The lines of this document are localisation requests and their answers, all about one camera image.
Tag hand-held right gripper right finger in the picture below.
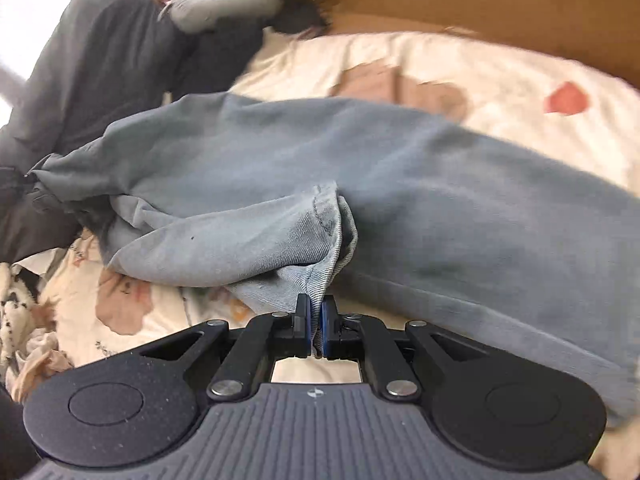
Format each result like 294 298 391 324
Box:
322 296 501 401

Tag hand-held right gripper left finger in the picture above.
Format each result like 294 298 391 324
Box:
127 294 317 402

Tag blue denim drawstring pants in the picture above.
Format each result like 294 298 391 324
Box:
27 92 640 428

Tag spotted white fluffy blanket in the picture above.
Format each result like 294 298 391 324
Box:
0 260 66 401

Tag cream bear printed blanket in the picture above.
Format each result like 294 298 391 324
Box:
10 30 640 476

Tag black clothing pile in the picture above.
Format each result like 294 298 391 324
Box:
170 0 332 106

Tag grey neck pillow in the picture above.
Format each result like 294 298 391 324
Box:
159 0 283 35

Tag grey pole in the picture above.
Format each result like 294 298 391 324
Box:
0 60 25 106

